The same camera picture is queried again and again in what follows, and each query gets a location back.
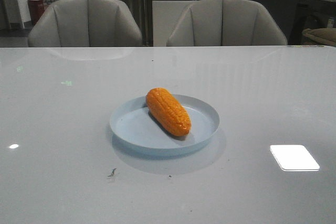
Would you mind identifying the orange toy corn cob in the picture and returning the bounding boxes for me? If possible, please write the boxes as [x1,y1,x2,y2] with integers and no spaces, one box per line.
[146,88,192,137]

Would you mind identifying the dark side table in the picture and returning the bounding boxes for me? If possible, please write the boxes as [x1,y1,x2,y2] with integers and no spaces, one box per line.
[288,0,335,45]

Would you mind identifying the beige upholstered chair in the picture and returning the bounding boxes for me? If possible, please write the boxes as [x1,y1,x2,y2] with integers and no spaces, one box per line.
[28,0,142,47]
[166,0,287,47]

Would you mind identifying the red bin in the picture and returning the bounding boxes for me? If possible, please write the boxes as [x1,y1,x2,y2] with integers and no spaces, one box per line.
[27,0,44,25]

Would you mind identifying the right beige upholstered chair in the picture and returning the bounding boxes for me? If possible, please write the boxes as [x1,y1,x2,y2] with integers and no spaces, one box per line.
[166,0,287,47]

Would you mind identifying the light blue round plate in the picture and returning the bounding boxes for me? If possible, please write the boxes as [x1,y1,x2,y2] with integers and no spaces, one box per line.
[110,94,220,157]

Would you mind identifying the left beige upholstered chair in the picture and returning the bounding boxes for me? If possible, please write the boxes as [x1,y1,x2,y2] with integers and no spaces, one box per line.
[28,0,142,47]

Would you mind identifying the tan cushion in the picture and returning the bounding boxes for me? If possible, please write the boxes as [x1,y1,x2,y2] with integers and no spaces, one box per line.
[302,28,335,47]

